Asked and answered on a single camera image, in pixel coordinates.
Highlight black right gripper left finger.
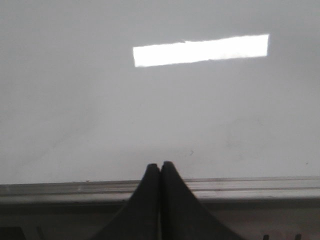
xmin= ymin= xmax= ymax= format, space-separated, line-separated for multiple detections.
xmin=91 ymin=163 xmax=160 ymax=240

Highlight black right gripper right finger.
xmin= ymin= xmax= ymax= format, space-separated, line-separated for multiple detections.
xmin=160 ymin=161 xmax=242 ymax=240

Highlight white perforated metal panel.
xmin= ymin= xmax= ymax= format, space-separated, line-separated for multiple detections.
xmin=207 ymin=205 xmax=320 ymax=240

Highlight white whiteboard with aluminium frame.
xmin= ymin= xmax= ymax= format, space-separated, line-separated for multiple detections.
xmin=0 ymin=0 xmax=320 ymax=203

